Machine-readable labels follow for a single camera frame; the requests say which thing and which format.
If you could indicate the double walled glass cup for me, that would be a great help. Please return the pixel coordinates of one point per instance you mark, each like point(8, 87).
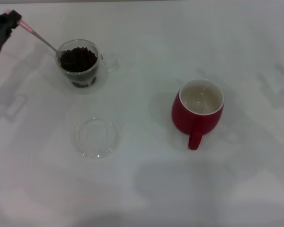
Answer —
point(81, 78)

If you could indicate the clear glass saucer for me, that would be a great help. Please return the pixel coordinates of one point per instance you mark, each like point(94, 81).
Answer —
point(97, 139)

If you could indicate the coffee beans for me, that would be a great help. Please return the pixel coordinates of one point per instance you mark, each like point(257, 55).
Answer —
point(79, 59)

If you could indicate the red ceramic mug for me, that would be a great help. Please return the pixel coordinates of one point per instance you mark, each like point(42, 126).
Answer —
point(187, 118)

